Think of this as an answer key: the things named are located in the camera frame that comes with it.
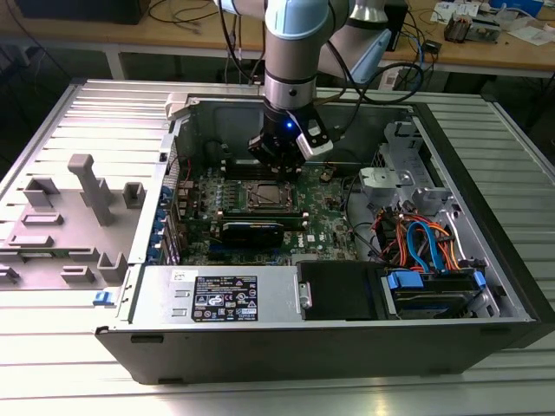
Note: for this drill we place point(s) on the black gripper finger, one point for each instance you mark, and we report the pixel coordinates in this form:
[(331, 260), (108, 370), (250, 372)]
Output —
[(297, 161), (266, 151)]

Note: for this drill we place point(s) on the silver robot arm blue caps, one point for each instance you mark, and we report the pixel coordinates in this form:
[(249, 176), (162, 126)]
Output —
[(290, 65)]

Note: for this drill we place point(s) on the black RAM slot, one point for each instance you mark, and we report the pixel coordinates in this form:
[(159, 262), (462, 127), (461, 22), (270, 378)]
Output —
[(243, 174), (236, 164)]

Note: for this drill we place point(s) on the black plastic disk bay cover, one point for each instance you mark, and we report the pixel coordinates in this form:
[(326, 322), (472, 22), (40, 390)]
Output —
[(338, 290)]

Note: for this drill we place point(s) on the coin cell battery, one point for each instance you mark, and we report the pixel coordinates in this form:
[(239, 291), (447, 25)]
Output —
[(327, 176)]

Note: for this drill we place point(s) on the green motherboard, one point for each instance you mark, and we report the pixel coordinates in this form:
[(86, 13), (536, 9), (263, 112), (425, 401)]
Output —
[(321, 216)]

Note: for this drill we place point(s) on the green RAM stick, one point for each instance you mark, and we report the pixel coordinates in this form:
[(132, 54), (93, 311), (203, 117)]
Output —
[(295, 222)]

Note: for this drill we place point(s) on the black graphics card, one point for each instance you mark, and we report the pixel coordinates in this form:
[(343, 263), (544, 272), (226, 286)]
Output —
[(251, 236)]

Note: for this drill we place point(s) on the silver metal disk bay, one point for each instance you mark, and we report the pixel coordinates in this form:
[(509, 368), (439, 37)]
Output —
[(381, 180)]

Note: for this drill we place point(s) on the blue card retention clip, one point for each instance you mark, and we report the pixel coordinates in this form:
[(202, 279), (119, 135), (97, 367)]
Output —
[(158, 230), (161, 214), (165, 196), (155, 252)]

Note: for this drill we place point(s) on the black upright device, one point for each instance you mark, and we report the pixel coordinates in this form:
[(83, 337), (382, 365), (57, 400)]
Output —
[(399, 26)]

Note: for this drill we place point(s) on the small black adapter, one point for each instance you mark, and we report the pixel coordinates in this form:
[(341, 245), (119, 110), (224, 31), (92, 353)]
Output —
[(432, 47)]

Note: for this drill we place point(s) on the silver power supply unit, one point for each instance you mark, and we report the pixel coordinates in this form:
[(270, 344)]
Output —
[(156, 299)]

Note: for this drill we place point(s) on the black open PC case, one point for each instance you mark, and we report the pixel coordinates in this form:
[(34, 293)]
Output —
[(260, 351)]

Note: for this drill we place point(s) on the hard disk in blue carrier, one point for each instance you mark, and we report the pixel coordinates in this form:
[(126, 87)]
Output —
[(433, 299)]

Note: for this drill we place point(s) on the copper coil component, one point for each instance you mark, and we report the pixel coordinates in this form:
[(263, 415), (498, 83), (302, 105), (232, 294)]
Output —
[(457, 28)]

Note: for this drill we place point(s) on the white printed card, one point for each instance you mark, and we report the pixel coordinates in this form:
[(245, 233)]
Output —
[(451, 12)]

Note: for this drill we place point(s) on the wooden desk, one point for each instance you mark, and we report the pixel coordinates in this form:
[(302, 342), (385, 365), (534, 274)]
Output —
[(477, 56)]

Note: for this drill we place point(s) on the grey parts rack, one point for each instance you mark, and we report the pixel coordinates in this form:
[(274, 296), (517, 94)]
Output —
[(65, 242)]

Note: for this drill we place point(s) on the green circuit device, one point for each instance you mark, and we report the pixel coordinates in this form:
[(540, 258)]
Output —
[(485, 30)]

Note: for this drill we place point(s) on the black box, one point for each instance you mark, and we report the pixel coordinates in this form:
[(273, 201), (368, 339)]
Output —
[(82, 11)]

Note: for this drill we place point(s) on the white paper sheets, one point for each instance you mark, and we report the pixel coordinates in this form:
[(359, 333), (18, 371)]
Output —
[(531, 34)]

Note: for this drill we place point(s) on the blue plastic box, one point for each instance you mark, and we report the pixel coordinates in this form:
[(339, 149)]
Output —
[(520, 4)]

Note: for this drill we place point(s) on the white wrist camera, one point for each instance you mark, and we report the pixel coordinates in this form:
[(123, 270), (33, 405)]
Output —
[(314, 138)]

